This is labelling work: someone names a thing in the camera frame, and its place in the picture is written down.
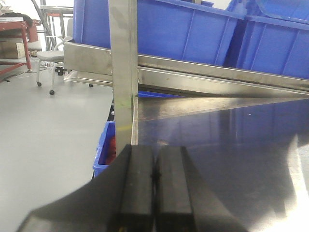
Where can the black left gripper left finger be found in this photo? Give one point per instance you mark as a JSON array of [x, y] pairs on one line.
[[120, 199]]

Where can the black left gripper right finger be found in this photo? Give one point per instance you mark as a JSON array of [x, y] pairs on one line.
[[184, 201]]

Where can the stainless steel shelf rack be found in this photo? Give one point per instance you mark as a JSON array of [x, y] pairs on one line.
[[246, 132]]

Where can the lower blue bin red items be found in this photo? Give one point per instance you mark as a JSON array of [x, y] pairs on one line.
[[102, 150]]

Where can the white rolling stool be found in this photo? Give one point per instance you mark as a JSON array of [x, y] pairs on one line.
[[55, 56]]

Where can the blue plastic bin left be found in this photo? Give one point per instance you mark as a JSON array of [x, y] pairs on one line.
[[175, 29]]

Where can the blue plastic bin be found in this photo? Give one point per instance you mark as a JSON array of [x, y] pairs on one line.
[[272, 37], [175, 29]]

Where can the blue plastic bin right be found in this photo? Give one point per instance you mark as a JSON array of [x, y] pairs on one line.
[[272, 37]]

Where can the cardboard box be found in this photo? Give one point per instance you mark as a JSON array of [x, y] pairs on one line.
[[10, 50]]

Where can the red metal workbench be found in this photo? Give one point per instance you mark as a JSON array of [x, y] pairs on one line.
[[17, 30]]

